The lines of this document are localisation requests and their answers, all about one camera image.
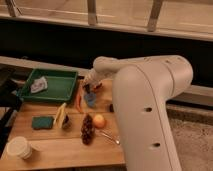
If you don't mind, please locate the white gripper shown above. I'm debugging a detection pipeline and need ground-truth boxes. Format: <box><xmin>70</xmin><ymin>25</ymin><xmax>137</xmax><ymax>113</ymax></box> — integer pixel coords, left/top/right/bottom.
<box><xmin>82</xmin><ymin>68</ymin><xmax>107</xmax><ymax>91</ymax></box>

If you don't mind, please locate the black brush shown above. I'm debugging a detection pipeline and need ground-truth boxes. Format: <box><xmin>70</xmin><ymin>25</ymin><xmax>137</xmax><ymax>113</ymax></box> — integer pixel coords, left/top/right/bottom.
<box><xmin>83</xmin><ymin>84</ymin><xmax>93</xmax><ymax>94</ymax></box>

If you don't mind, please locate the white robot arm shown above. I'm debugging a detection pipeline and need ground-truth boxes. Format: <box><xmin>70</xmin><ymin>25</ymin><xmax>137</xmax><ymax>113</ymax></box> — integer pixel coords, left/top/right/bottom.
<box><xmin>83</xmin><ymin>55</ymin><xmax>193</xmax><ymax>171</ymax></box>

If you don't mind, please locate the red bowl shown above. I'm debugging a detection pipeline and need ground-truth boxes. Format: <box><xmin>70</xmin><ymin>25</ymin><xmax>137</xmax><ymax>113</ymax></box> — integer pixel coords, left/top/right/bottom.
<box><xmin>83</xmin><ymin>79</ymin><xmax>102</xmax><ymax>93</ymax></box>

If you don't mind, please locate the blue small cup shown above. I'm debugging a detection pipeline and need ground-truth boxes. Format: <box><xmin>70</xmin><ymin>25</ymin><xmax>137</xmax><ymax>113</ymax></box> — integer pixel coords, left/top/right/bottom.
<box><xmin>84</xmin><ymin>92</ymin><xmax>96</xmax><ymax>107</ymax></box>

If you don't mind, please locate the red chili pepper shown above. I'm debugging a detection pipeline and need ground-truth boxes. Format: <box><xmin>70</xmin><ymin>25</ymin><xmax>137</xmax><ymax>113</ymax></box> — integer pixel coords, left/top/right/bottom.
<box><xmin>75</xmin><ymin>91</ymin><xmax>83</xmax><ymax>113</ymax></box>

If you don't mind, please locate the black rectangular block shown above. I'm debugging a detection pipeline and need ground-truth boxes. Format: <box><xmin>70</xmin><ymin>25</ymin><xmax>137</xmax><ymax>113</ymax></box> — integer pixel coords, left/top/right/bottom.
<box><xmin>109</xmin><ymin>104</ymin><xmax>114</xmax><ymax>112</ymax></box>

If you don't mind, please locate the green plastic tray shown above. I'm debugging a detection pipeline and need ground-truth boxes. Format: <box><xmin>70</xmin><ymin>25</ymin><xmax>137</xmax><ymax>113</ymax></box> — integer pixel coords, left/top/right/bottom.
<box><xmin>19</xmin><ymin>69</ymin><xmax>78</xmax><ymax>103</ymax></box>

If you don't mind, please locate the orange fruit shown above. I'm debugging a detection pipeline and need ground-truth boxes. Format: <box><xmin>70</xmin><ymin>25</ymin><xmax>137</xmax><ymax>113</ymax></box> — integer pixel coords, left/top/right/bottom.
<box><xmin>93</xmin><ymin>114</ymin><xmax>106</xmax><ymax>129</ymax></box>

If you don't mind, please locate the dark grape bunch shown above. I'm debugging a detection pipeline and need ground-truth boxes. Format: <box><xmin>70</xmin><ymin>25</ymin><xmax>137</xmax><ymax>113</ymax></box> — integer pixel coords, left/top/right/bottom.
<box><xmin>81</xmin><ymin>114</ymin><xmax>95</xmax><ymax>145</ymax></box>

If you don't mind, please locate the grey crumpled cloth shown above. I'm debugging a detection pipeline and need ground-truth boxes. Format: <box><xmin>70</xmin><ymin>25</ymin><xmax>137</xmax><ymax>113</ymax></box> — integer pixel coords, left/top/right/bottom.
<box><xmin>30</xmin><ymin>76</ymin><xmax>48</xmax><ymax>93</ymax></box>

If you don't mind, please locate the green sponge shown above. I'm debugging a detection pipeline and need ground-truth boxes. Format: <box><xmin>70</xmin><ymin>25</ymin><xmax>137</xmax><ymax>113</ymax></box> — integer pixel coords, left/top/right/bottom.
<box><xmin>32</xmin><ymin>116</ymin><xmax>53</xmax><ymax>130</ymax></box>

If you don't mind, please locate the black chair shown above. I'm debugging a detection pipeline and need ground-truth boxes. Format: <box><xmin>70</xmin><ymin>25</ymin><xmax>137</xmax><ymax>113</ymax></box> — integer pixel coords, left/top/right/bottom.
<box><xmin>0</xmin><ymin>67</ymin><xmax>22</xmax><ymax>156</ymax></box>

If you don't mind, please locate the white paper cup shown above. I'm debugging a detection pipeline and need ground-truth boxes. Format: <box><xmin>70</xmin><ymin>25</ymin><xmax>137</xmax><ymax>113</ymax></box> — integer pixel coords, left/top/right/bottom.
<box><xmin>6</xmin><ymin>136</ymin><xmax>32</xmax><ymax>159</ymax></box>

